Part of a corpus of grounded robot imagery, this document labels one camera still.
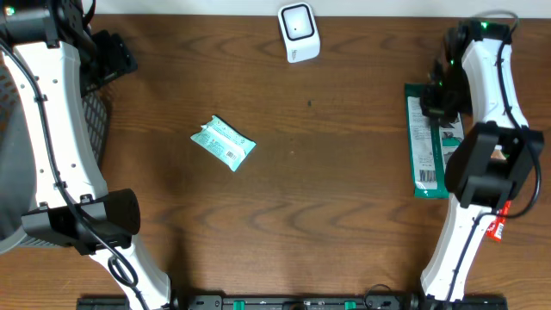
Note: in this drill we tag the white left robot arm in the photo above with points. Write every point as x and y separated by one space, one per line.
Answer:
58 64

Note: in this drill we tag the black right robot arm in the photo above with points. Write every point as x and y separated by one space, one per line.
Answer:
492 163

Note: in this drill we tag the red white snack stick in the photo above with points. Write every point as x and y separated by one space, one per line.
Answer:
495 230

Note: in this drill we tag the black mounting rail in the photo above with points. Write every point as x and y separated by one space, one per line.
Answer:
375 301

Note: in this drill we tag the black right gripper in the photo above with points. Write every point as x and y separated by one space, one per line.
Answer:
449 115

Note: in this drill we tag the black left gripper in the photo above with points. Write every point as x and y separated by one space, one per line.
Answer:
120 58

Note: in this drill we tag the grey plastic basket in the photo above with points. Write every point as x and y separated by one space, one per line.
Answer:
17 161

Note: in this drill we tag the light teal wipes packet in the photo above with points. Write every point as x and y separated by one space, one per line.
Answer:
224 142

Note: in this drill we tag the green white snack bag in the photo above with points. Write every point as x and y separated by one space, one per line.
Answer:
431 144

